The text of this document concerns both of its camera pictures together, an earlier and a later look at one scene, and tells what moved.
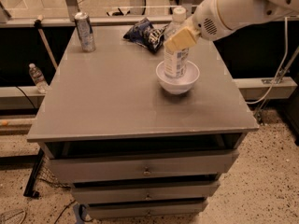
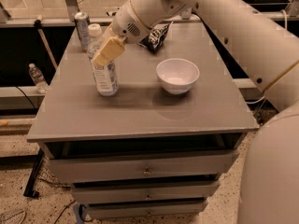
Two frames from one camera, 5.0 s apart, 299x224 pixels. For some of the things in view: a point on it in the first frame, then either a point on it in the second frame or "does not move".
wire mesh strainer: x=14 y=217 does not move
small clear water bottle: x=37 y=77 does not move
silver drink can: x=84 y=31 does not move
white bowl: x=178 y=85 does not move
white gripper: x=207 y=20 to x=126 y=22
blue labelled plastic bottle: x=177 y=62 to x=106 y=77
